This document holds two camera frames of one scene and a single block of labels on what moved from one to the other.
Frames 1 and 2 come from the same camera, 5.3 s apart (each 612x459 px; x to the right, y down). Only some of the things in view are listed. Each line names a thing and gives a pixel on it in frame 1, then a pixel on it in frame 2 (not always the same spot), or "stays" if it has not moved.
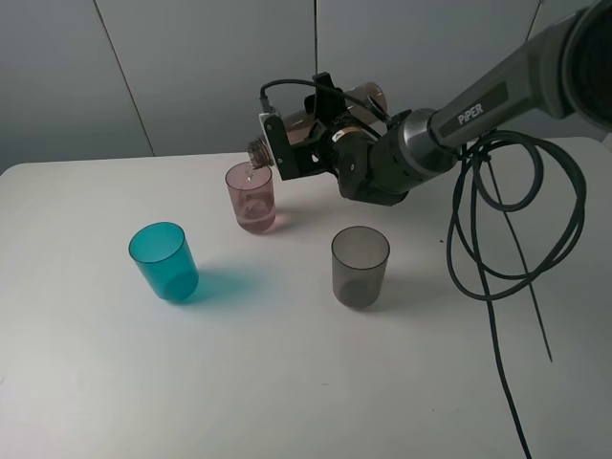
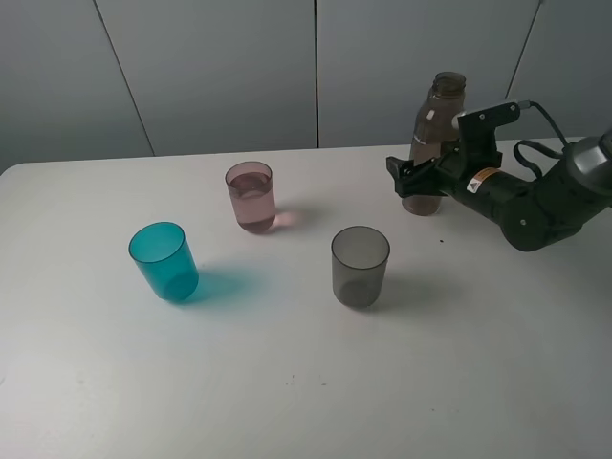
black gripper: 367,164 to 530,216
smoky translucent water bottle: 298,121 to 434,135
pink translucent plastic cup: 251,192 stays
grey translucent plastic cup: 360,260 stays
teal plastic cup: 162,251 stays
